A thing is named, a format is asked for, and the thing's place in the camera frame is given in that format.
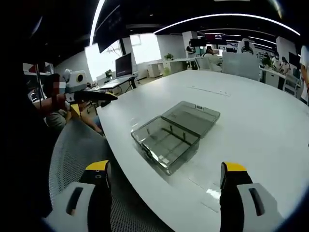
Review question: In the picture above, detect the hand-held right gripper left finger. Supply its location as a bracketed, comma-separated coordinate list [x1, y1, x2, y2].
[44, 159, 113, 232]

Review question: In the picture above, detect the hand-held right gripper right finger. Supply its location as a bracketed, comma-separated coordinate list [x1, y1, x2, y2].
[218, 161, 286, 232]

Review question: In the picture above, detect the clear plastic box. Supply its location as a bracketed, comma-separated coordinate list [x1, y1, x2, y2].
[130, 101, 221, 176]

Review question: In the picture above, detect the yellow box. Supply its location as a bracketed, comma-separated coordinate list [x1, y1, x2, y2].
[69, 103, 82, 119]

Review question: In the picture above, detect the black tripod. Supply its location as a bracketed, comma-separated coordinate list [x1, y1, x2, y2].
[125, 75, 141, 93]

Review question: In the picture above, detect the computer monitor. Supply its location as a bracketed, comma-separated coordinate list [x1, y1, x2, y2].
[115, 52, 134, 78]

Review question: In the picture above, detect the grey mesh office chair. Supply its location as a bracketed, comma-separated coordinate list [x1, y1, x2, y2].
[49, 117, 174, 232]

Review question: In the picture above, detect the curved ceiling light strip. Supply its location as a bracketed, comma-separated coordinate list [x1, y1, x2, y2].
[89, 0, 106, 46]
[154, 13, 301, 36]

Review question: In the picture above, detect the white low cabinet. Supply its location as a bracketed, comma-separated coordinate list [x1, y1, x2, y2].
[147, 62, 165, 79]

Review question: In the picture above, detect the grey desk partition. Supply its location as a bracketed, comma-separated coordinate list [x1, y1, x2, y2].
[222, 51, 261, 82]

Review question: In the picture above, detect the white gaming chair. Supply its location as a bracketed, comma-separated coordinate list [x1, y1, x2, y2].
[235, 38, 258, 55]

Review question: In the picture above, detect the thin black cable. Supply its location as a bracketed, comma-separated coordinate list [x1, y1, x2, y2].
[35, 62, 44, 109]

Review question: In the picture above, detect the table cable cover flap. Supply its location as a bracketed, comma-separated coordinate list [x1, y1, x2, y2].
[187, 85, 231, 97]

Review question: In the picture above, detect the wall display screen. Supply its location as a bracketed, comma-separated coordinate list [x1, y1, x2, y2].
[204, 33, 226, 46]

